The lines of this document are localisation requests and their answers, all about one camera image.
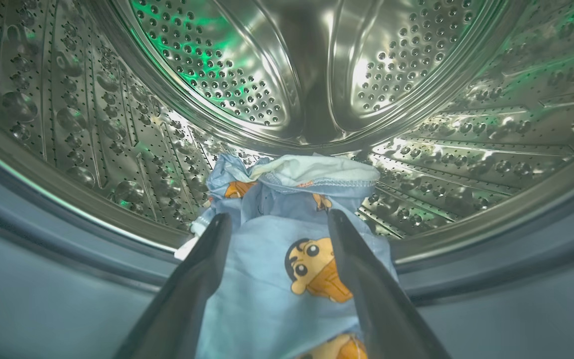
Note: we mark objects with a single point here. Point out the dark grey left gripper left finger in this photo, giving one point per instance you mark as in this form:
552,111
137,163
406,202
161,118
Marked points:
182,309

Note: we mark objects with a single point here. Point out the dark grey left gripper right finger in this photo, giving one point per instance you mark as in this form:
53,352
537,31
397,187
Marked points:
386,319

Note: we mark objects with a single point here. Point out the blue cartoon print garment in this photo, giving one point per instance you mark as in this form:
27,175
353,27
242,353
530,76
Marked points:
267,299

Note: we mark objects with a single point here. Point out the grey rubber door gasket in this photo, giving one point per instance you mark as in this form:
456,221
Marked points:
43,299

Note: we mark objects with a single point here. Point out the perforated steel washing drum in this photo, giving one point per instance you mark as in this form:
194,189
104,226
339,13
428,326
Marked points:
92,99

